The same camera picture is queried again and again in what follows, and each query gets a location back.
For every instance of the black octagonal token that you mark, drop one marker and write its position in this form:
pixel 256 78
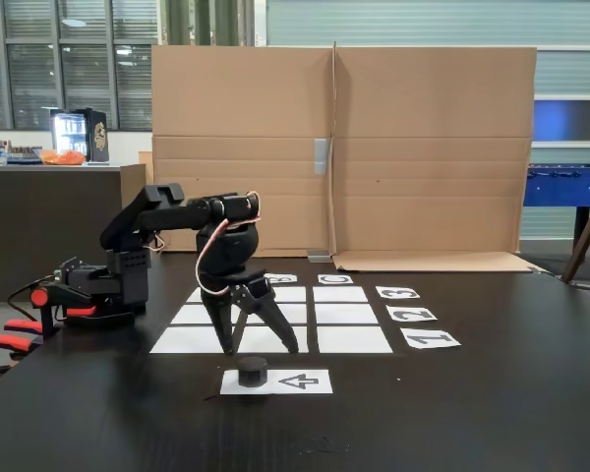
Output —
pixel 253 372

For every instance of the white paper grid square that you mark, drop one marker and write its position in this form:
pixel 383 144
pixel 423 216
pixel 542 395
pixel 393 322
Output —
pixel 192 314
pixel 292 294
pixel 345 313
pixel 194 295
pixel 354 339
pixel 187 340
pixel 260 344
pixel 297 314
pixel 340 294

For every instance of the paper label letter B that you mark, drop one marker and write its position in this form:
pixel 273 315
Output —
pixel 285 278

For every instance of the white arrow paper sheet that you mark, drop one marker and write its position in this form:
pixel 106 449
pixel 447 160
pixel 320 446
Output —
pixel 302 382

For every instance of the paper label letter C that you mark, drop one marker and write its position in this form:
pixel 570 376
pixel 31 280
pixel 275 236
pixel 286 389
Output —
pixel 335 279

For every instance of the grey tape strip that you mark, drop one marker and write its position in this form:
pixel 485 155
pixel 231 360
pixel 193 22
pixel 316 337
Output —
pixel 321 156
pixel 318 255

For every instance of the paper label number 3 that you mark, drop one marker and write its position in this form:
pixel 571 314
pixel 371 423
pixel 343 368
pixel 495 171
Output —
pixel 397 293

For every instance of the paper label number 2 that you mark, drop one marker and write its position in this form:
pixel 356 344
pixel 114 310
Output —
pixel 412 313

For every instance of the brown cardboard screen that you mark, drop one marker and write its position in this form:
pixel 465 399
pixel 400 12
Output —
pixel 241 108
pixel 432 108

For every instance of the paper label number 1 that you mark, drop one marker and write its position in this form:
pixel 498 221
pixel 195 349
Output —
pixel 430 339

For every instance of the black clamp with red grips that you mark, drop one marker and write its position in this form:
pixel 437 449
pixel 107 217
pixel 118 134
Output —
pixel 49 300
pixel 5 340

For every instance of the black mini fridge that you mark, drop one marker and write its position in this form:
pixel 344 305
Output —
pixel 96 135

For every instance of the orange snack bag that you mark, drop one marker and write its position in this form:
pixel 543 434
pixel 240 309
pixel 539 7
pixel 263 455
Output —
pixel 64 157

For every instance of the dark brown counter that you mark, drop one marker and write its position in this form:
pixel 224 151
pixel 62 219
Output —
pixel 29 221

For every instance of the blue foosball table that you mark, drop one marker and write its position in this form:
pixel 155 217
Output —
pixel 560 189

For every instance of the brown wooden leg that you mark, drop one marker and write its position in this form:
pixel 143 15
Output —
pixel 582 246

